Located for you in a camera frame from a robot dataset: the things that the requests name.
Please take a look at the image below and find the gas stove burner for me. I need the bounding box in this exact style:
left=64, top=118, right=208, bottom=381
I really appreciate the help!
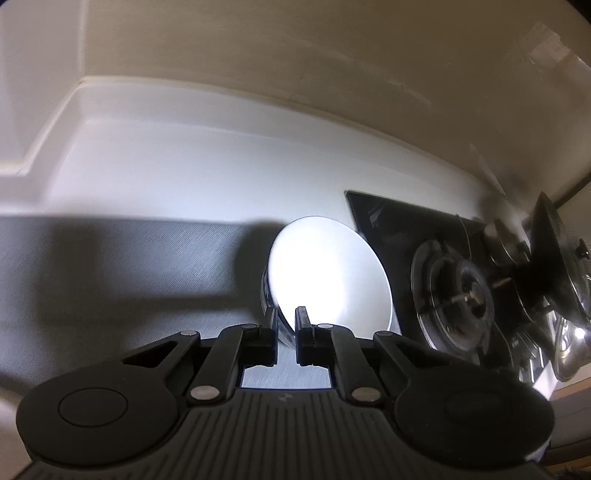
left=411, top=240, right=498, bottom=356

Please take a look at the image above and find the stainless steel pot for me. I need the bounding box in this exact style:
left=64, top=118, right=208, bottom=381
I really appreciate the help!
left=553, top=318, right=591, bottom=382

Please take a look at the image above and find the grey mat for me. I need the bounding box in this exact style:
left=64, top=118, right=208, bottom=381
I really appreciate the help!
left=0, top=215, right=402, bottom=398

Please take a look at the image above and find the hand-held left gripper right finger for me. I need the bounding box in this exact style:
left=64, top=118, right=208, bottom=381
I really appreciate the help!
left=294, top=305, right=445, bottom=406

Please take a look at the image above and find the black gas stove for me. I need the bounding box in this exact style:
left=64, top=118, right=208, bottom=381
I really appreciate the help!
left=346, top=190, right=591, bottom=386

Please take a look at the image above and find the black pan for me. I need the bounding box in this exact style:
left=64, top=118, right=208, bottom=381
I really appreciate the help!
left=512, top=191, right=591, bottom=324

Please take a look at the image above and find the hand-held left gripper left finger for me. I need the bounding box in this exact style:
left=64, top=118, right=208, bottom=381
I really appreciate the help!
left=121, top=308, right=279, bottom=406

